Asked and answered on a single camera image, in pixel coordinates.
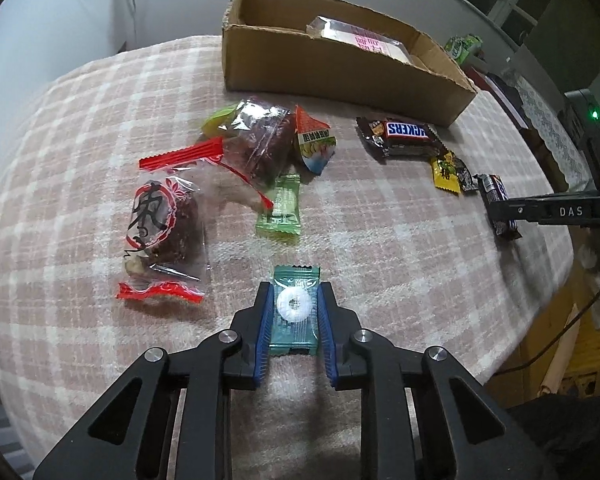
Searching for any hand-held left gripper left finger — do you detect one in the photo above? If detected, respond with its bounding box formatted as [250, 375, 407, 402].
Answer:
[32, 281, 274, 480]

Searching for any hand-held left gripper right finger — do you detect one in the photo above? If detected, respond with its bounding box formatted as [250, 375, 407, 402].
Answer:
[317, 281, 561, 480]

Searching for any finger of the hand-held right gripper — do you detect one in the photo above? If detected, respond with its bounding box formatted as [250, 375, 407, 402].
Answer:
[487, 193, 600, 227]

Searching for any teal ring mint packet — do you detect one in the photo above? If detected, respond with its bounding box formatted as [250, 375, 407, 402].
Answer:
[267, 264, 323, 357]

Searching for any mini dark chocolate bar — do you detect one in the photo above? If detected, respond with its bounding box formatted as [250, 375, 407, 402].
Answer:
[474, 173, 523, 240]

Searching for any yellow candy packet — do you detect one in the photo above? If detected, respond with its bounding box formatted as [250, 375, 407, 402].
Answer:
[430, 152, 463, 193]

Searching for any clear red-edged date packet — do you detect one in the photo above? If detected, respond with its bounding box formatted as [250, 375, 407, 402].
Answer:
[117, 139, 226, 305]

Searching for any brown chocolate bar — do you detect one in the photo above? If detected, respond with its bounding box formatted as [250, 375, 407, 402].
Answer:
[356, 116, 448, 161]

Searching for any orange and blue triangular packet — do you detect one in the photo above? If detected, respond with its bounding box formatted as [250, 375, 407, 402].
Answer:
[292, 105, 338, 176]

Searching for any clear red-edged dark cake packet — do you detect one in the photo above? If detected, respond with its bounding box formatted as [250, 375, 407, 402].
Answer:
[215, 97, 298, 211]

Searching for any brown cardboard box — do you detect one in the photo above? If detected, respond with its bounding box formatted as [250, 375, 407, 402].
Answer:
[221, 0, 477, 128]

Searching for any white lace cloth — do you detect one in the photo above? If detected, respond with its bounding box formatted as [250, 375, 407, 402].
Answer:
[505, 72, 596, 192]

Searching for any pink plaid tablecloth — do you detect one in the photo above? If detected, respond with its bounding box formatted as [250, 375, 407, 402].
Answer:
[0, 35, 576, 480]

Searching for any dark flat board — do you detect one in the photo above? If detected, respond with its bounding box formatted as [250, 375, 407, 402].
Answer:
[467, 57, 531, 128]

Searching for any small black-white candy packet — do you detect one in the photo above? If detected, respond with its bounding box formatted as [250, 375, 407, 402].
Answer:
[452, 157, 481, 193]

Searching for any green candy packet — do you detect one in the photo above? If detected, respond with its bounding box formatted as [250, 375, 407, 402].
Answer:
[256, 174, 302, 237]

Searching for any yellow box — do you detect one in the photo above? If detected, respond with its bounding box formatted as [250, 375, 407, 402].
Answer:
[565, 310, 600, 397]

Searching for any green printed packet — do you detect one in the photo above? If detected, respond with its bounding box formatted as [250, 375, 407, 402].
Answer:
[442, 34, 483, 66]

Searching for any yellow-green snack packet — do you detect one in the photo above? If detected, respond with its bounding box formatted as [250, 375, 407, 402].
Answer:
[201, 102, 243, 138]

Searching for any clear pink-print bread packet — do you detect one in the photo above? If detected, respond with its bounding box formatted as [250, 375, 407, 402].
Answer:
[306, 16, 426, 68]

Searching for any dark cloth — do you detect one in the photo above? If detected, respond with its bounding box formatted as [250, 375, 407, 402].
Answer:
[505, 394, 600, 480]

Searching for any white wall cable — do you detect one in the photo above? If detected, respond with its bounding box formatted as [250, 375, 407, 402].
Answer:
[62, 0, 141, 51]

